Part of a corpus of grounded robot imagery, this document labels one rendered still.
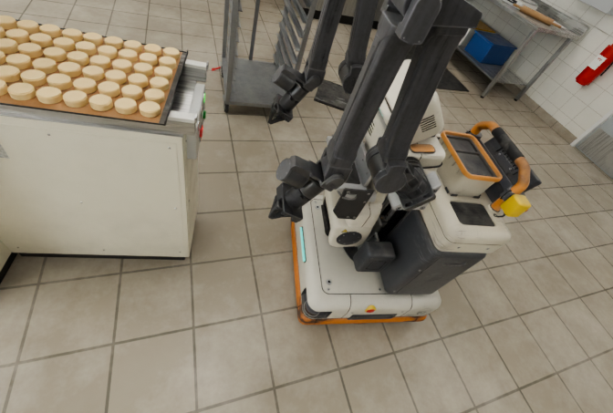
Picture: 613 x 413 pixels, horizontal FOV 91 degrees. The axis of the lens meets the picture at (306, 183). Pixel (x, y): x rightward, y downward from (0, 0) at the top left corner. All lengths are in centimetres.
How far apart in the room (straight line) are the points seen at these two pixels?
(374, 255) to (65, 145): 107
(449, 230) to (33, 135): 125
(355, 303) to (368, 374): 37
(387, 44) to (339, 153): 24
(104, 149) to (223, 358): 95
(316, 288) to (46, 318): 108
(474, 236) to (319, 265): 64
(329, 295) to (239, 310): 45
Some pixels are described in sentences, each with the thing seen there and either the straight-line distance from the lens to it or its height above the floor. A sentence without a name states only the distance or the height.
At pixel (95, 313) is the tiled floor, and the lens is 162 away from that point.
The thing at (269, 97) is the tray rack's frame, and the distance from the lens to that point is 244.
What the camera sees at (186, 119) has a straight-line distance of 92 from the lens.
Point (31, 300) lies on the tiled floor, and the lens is 173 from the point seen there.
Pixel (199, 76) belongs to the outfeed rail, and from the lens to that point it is 118.
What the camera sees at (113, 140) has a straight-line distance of 103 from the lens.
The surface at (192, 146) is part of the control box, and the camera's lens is 104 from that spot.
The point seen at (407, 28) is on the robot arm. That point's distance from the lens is 51.
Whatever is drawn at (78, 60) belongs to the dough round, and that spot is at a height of 92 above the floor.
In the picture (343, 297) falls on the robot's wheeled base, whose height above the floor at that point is 28.
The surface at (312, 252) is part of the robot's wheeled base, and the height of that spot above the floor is 28.
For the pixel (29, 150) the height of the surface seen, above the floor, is 72.
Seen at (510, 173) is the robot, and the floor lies 90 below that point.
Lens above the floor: 148
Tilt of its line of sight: 46 degrees down
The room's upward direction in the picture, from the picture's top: 22 degrees clockwise
